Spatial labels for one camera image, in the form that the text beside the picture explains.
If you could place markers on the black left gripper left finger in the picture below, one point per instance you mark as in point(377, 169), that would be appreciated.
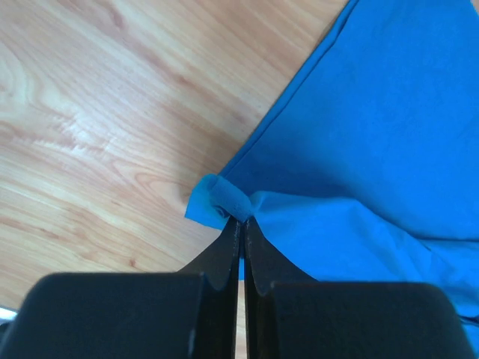
point(190, 313)

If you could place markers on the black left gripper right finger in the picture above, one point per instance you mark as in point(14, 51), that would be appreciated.
point(291, 315)

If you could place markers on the blue t-shirt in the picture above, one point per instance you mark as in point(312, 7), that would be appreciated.
point(366, 167)

